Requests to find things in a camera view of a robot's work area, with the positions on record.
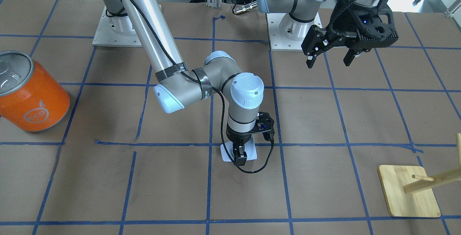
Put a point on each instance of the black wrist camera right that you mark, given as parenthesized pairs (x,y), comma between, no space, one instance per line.
(265,125)

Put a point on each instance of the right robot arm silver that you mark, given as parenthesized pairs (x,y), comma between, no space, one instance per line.
(179,87)

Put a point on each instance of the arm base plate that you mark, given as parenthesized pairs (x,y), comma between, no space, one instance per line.
(285,33)
(115,32)

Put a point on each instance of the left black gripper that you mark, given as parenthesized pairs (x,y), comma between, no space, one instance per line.
(348,22)

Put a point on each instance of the light blue cup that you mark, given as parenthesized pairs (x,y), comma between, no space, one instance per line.
(227,150)

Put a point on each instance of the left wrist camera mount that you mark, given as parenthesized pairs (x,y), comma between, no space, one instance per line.
(375,27)

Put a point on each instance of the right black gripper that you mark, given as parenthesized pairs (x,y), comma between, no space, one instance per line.
(238,136)

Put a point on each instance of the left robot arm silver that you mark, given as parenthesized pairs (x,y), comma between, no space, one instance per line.
(306,10)

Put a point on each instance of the wooden cup stand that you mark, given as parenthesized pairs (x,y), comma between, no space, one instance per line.
(408,190)

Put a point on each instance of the large orange can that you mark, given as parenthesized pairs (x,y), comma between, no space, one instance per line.
(29,96)

